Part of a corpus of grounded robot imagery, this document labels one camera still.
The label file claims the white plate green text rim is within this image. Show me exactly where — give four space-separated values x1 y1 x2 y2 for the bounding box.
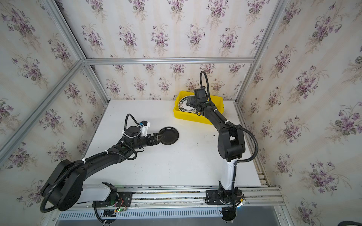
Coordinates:
178 96 197 114

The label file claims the black round plate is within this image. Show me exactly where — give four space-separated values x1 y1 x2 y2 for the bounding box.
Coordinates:
158 127 179 145

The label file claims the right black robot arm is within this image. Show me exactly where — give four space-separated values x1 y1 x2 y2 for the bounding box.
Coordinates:
187 71 259 203

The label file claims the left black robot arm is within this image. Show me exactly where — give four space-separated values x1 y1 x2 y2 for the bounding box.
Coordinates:
40 121 165 213

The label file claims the yellow plastic bin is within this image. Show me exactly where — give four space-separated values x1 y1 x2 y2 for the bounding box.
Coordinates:
173 91 224 125

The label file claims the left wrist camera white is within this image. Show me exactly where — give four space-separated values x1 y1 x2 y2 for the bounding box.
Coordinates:
139 121 150 137

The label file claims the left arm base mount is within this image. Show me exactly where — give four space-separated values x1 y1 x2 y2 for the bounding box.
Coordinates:
92 182 133 226

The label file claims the aluminium frame post right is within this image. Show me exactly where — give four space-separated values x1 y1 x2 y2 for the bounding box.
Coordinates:
234 0 296 104

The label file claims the aluminium frame post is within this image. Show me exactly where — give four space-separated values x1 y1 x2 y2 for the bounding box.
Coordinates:
0 0 109 164
234 0 296 104

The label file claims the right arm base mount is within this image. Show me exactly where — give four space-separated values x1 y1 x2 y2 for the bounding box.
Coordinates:
205 182 246 222

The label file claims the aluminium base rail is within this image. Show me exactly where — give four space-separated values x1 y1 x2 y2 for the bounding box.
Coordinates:
53 186 293 226

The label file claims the aluminium frame post left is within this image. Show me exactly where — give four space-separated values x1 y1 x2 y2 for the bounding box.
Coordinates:
0 0 109 164

